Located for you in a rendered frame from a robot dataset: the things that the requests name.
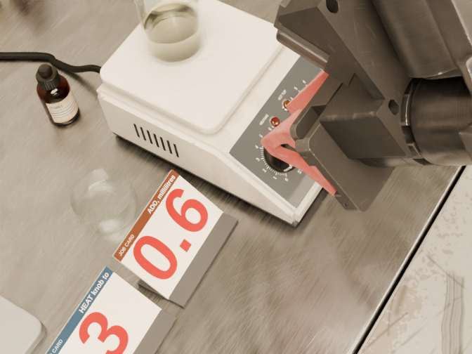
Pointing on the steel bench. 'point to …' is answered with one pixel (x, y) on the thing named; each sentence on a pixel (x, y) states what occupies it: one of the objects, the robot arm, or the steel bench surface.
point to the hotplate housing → (208, 141)
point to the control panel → (291, 194)
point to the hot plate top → (198, 69)
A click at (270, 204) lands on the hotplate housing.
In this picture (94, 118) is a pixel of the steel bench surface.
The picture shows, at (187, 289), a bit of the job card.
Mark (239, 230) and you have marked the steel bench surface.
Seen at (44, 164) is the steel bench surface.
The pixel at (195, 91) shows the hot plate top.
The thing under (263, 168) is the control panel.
